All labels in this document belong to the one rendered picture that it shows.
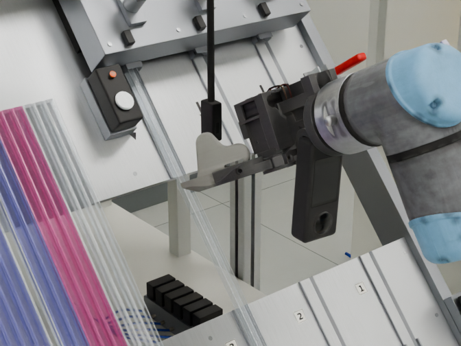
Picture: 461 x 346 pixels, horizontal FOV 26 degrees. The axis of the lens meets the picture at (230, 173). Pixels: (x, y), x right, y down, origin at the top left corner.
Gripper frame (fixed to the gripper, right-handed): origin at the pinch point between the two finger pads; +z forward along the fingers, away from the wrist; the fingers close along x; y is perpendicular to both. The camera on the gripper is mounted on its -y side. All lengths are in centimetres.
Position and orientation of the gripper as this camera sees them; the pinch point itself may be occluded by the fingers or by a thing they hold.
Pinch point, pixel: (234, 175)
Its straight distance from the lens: 115.7
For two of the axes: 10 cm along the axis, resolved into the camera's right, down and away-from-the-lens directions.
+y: -3.1, -9.5, 0.0
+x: -7.8, 2.5, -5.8
